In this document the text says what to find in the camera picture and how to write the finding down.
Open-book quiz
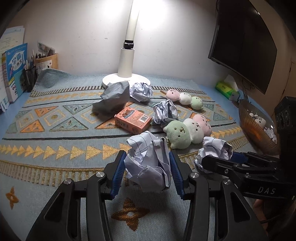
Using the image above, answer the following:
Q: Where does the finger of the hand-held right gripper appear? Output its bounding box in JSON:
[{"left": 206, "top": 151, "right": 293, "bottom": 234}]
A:
[
  {"left": 231, "top": 152, "right": 280, "bottom": 165},
  {"left": 201, "top": 155, "right": 245, "bottom": 178}
]

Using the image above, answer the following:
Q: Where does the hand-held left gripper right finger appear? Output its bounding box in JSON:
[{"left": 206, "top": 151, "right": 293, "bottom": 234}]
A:
[{"left": 170, "top": 153, "right": 262, "bottom": 241}]

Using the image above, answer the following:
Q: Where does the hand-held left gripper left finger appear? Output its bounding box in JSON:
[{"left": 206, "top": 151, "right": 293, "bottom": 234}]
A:
[{"left": 25, "top": 151, "right": 127, "bottom": 241}]

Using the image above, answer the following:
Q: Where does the brown woven basket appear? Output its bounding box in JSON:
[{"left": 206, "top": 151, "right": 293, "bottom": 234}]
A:
[{"left": 238, "top": 100, "right": 281, "bottom": 156}]

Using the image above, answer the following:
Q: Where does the white plush toy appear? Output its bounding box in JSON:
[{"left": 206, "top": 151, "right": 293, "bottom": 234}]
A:
[{"left": 251, "top": 113, "right": 265, "bottom": 127}]

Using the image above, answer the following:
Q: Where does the tricolour dango plush toy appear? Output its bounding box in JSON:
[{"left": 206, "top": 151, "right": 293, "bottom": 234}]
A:
[
  {"left": 161, "top": 89, "right": 205, "bottom": 110},
  {"left": 163, "top": 113, "right": 213, "bottom": 150}
]

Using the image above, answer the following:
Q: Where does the orange cardboard box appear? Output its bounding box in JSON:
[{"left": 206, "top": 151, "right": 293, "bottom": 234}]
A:
[{"left": 114, "top": 107, "right": 152, "bottom": 135}]

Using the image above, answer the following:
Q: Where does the grey paper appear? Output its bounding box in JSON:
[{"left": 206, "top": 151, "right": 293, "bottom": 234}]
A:
[{"left": 92, "top": 81, "right": 130, "bottom": 116}]

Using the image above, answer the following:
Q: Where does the person's right hand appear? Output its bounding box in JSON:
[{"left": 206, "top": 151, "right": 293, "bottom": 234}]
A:
[{"left": 253, "top": 200, "right": 273, "bottom": 222}]

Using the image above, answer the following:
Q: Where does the patterned woven mat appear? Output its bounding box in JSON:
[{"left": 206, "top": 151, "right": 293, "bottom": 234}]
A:
[{"left": 0, "top": 68, "right": 278, "bottom": 241}]

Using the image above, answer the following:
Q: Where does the green tissue box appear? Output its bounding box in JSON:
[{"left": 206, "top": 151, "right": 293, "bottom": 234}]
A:
[{"left": 215, "top": 74, "right": 240, "bottom": 100}]

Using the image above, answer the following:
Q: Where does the white desk lamp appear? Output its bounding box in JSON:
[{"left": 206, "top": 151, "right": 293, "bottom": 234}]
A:
[{"left": 102, "top": 0, "right": 151, "bottom": 90}]

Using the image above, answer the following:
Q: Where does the black monitor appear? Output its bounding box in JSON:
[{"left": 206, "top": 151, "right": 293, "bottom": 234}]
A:
[{"left": 208, "top": 0, "right": 277, "bottom": 94}]

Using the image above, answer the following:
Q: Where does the black mesh pen holder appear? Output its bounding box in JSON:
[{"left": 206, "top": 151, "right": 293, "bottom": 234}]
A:
[{"left": 22, "top": 66, "right": 38, "bottom": 92}]

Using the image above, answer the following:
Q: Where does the cardboard storage box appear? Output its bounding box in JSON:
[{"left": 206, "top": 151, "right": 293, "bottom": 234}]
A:
[{"left": 35, "top": 53, "right": 59, "bottom": 72}]

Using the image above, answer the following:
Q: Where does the row of upright books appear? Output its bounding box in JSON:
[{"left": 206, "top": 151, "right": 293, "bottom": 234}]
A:
[{"left": 0, "top": 53, "right": 10, "bottom": 114}]

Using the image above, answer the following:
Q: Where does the blue textbook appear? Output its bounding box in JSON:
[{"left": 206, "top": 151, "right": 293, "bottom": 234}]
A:
[{"left": 5, "top": 43, "right": 28, "bottom": 102}]

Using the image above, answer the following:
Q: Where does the black cable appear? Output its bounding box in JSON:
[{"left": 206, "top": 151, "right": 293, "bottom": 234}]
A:
[{"left": 242, "top": 79, "right": 255, "bottom": 100}]

